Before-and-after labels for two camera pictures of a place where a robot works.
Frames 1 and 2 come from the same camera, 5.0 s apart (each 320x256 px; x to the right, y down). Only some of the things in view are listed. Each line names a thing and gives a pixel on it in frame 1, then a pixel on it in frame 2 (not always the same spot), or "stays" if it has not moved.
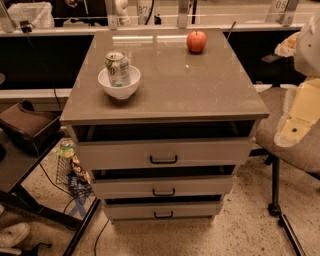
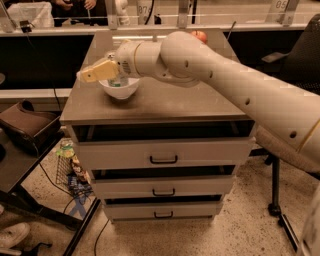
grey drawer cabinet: x=160 y=120 stays
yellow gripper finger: x=300 y=113 to x=105 y=70
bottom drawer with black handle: x=163 y=211 stays
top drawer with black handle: x=165 y=153 stays
